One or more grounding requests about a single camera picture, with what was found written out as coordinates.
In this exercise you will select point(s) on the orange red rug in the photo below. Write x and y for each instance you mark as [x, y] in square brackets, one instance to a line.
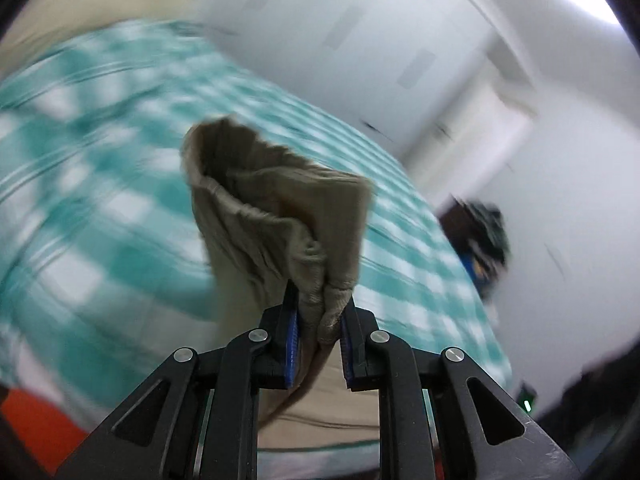
[48, 434]

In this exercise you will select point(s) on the beige khaki pants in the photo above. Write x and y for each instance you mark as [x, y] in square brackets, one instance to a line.
[270, 218]

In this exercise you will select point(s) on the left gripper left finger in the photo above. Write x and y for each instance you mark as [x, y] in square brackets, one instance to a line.
[278, 359]

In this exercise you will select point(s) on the teal plaid bedspread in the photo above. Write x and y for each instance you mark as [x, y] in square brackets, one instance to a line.
[103, 270]

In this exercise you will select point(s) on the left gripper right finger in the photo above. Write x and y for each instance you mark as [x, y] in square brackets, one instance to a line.
[360, 371]

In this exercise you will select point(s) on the dark wooden dresser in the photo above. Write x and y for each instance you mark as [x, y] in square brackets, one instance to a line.
[458, 225]

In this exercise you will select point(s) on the white wardrobe doors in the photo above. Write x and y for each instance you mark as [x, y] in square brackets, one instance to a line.
[386, 67]

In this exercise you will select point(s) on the pile of dark clothes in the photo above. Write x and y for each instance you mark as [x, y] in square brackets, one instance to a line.
[483, 246]

